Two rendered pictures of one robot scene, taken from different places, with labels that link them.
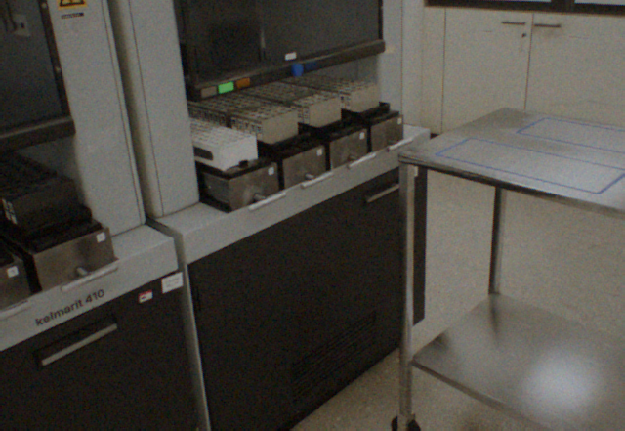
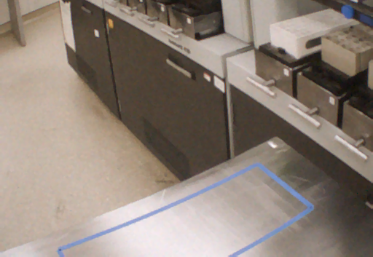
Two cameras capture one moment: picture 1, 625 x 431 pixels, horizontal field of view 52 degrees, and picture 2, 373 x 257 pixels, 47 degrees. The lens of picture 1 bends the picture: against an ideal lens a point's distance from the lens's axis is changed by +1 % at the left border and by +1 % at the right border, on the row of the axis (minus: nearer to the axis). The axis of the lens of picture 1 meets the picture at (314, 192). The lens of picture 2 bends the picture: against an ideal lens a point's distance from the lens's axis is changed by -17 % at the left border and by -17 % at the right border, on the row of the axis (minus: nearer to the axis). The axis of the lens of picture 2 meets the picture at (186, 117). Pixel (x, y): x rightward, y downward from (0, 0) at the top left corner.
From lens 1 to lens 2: 1.58 m
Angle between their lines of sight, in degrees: 91
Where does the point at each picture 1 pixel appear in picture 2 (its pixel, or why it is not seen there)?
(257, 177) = (275, 66)
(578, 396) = not seen: outside the picture
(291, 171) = (304, 90)
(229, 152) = (274, 33)
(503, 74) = not seen: outside the picture
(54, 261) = (173, 17)
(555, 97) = not seen: outside the picture
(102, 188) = (226, 3)
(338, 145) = (352, 113)
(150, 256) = (209, 54)
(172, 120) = not seen: outside the picture
